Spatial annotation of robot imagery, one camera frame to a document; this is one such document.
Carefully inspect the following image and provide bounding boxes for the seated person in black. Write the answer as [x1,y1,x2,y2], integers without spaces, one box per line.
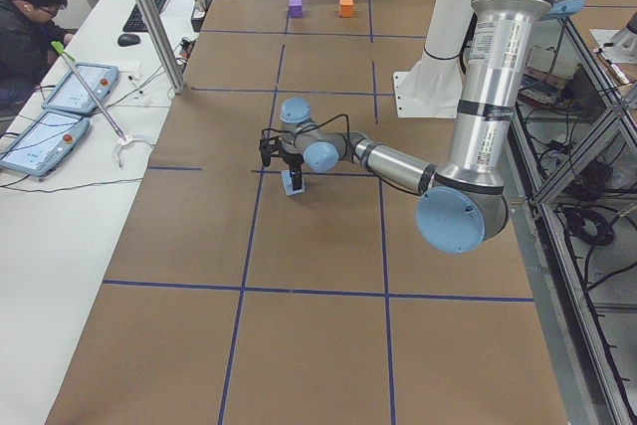
[1,0,74,116]

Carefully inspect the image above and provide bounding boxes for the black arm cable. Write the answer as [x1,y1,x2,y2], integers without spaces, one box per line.
[261,113,352,143]

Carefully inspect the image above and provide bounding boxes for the black computer mouse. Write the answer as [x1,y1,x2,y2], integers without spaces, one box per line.
[116,33,141,47]

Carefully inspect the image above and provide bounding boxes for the aluminium frame rack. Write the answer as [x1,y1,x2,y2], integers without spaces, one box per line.
[508,7,636,424]

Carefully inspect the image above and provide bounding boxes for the lower teach pendant tablet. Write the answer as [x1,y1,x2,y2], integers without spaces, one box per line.
[1,109,91,177]

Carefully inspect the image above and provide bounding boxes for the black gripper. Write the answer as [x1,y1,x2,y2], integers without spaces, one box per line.
[280,146,305,191]

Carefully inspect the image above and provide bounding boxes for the light blue foam block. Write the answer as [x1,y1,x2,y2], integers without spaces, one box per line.
[281,171,306,196]

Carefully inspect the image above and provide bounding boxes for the upper teach pendant tablet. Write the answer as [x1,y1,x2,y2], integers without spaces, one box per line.
[42,62,119,115]

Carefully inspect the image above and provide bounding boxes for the grabber stick with green handle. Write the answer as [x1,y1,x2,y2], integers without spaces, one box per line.
[51,41,154,168]

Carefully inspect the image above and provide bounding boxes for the black keyboard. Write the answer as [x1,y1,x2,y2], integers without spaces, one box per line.
[121,0,173,33]

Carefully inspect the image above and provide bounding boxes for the purple foam block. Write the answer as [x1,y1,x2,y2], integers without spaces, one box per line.
[288,0,304,18]

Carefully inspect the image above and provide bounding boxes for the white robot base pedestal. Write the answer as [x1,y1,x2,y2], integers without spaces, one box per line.
[393,0,473,118]

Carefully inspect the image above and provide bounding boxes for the aluminium frame post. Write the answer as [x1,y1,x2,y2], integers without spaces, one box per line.
[135,0,185,94]

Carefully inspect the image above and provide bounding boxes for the orange foam block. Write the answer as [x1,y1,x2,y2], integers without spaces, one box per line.
[338,0,354,18]

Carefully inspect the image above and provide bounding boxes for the teach pendant tablet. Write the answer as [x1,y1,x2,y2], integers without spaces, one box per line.
[42,62,119,115]
[1,109,91,177]

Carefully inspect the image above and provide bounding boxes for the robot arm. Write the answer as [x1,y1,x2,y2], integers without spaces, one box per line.
[260,0,584,254]

